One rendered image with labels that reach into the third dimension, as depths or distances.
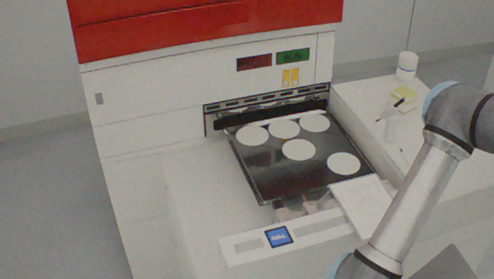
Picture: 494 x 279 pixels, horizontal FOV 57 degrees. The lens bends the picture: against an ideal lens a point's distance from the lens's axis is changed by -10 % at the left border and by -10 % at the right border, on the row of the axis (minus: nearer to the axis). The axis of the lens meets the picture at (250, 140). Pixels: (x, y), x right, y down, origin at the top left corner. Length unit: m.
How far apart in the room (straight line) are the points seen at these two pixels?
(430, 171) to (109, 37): 0.89
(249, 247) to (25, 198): 1.94
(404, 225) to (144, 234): 1.17
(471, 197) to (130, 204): 1.14
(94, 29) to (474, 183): 1.13
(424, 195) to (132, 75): 0.91
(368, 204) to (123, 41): 0.78
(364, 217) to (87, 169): 2.03
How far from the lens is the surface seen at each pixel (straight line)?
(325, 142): 1.57
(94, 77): 1.48
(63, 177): 2.96
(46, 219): 2.75
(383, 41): 3.77
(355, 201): 1.29
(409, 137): 1.54
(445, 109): 1.00
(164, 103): 1.56
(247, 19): 1.43
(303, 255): 1.20
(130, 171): 1.70
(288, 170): 1.45
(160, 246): 1.99
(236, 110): 1.63
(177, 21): 1.38
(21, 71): 3.16
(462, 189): 1.42
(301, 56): 1.62
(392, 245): 0.99
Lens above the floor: 1.87
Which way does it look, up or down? 38 degrees down
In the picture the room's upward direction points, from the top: straight up
